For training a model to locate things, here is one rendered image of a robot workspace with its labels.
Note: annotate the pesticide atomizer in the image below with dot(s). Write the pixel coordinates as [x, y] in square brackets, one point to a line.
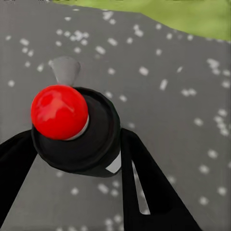
[76, 130]

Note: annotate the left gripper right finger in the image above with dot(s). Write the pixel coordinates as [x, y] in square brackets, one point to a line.
[167, 211]

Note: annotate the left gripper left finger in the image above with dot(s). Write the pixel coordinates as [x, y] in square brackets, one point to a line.
[16, 158]

